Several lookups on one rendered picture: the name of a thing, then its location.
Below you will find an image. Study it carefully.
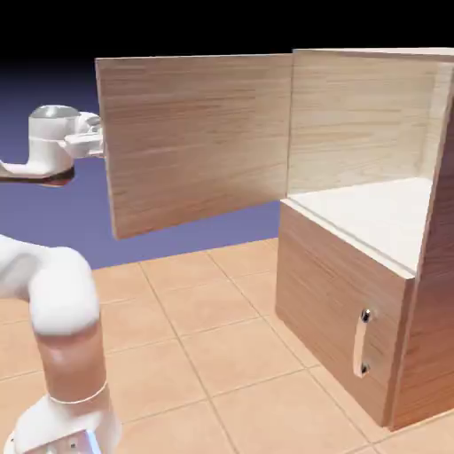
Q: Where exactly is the light wood cabinet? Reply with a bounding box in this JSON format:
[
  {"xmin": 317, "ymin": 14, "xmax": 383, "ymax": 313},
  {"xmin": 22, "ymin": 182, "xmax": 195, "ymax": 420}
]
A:
[{"xmin": 274, "ymin": 47, "xmax": 454, "ymax": 433}]

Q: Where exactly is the white curved door handle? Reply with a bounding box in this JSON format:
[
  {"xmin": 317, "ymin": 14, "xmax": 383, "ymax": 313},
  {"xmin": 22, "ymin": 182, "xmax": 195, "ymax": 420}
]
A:
[{"xmin": 352, "ymin": 308, "xmax": 374, "ymax": 380}]

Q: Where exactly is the light wood cabinet door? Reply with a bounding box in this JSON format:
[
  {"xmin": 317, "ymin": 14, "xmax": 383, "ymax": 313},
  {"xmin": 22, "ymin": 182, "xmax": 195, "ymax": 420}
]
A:
[{"xmin": 94, "ymin": 52, "xmax": 295, "ymax": 241}]

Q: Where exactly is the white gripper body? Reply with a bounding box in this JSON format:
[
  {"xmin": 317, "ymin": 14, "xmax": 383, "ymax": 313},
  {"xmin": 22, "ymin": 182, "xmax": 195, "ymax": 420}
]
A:
[{"xmin": 62, "ymin": 128, "xmax": 106, "ymax": 160}]

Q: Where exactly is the light wood door with handle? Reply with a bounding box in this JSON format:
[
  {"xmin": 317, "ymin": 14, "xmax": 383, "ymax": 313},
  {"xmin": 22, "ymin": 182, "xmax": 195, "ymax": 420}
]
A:
[{"xmin": 275, "ymin": 200, "xmax": 417, "ymax": 429}]

